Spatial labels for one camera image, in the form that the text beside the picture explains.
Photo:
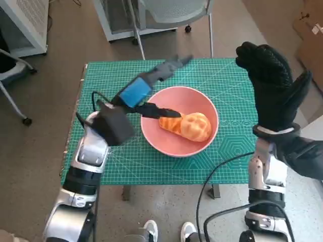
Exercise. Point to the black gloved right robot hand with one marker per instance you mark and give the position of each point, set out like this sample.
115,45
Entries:
275,95

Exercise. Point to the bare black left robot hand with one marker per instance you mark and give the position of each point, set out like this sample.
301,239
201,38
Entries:
135,92

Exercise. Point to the pink bowl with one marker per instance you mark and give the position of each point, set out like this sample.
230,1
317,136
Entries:
176,146

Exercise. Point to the round yellow toy bread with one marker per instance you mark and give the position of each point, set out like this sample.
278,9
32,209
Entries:
196,128

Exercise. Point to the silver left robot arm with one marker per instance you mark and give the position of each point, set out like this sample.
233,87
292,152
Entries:
90,151

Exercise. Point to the white cabinet edge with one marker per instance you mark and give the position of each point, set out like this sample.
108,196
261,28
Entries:
315,128

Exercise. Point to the brown cardboard box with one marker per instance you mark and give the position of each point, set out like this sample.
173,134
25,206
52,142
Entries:
310,50

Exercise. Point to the green cutting mat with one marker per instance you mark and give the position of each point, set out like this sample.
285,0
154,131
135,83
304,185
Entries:
126,164

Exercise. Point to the white glass-door cabinet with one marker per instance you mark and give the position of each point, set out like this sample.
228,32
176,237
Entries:
118,20

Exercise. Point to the grey mesh chair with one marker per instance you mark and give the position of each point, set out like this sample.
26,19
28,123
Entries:
176,12

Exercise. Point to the grey table leg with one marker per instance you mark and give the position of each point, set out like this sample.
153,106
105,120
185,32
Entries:
214,191
126,192

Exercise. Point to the office chair with casters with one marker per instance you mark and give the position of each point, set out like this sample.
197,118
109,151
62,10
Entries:
26,121

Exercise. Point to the white perforated cabinet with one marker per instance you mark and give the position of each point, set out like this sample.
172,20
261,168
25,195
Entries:
30,15

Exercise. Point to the white shoe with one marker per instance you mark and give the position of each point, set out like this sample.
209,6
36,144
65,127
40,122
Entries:
188,230
150,229

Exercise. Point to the grey left robot leg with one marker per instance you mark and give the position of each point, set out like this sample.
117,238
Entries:
136,235

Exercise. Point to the grey robot leg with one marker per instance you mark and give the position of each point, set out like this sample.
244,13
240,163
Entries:
202,237
136,235

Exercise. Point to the grey right robot leg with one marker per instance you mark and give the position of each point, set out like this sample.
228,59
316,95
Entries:
202,237

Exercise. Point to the beige fabric piece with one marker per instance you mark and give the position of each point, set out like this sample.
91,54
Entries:
6,237

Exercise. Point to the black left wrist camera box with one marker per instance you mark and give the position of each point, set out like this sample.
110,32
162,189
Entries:
116,128

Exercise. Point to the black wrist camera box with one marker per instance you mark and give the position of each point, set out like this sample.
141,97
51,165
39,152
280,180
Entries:
116,128
302,156

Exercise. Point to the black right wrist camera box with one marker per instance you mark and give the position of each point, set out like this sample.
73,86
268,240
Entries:
302,156

